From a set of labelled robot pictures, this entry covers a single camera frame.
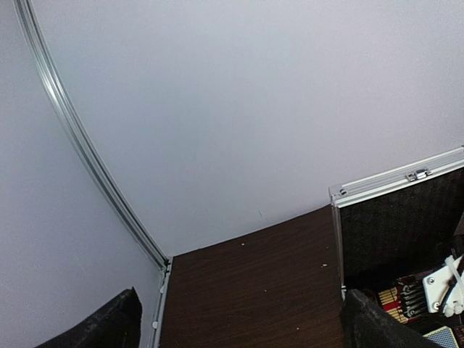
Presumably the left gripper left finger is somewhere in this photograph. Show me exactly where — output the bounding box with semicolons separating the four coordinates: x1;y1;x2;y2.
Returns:
40;288;142;348

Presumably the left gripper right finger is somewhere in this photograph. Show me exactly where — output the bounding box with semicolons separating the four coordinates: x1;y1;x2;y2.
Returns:
340;289;438;347

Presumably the red card deck box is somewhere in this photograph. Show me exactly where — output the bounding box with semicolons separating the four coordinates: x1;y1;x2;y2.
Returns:
377;281;428;324

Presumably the blue yellow card deck box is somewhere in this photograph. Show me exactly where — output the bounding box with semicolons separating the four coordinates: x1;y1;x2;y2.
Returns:
423;326;460;348

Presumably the aluminium poker case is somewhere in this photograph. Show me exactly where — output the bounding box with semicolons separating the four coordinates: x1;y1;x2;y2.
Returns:
329;146;463;294

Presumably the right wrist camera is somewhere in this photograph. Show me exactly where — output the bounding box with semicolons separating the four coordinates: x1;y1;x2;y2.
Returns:
422;255;463;318

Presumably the left aluminium frame post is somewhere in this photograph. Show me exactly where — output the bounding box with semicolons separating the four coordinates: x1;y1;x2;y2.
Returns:
13;1;173;347

